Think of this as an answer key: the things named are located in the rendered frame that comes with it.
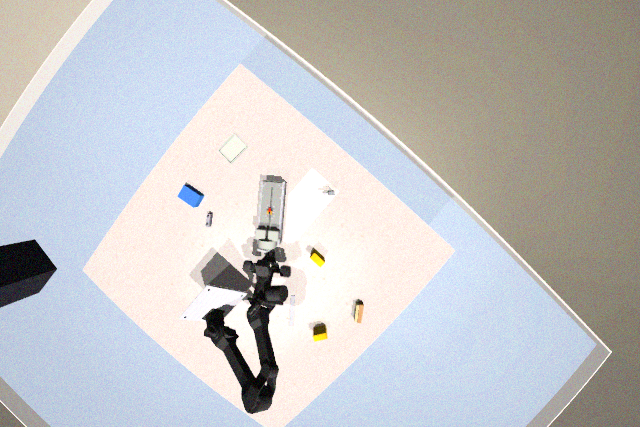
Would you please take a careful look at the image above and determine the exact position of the blue box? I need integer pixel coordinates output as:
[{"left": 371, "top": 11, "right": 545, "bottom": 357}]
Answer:
[{"left": 177, "top": 185, "right": 205, "bottom": 208}]

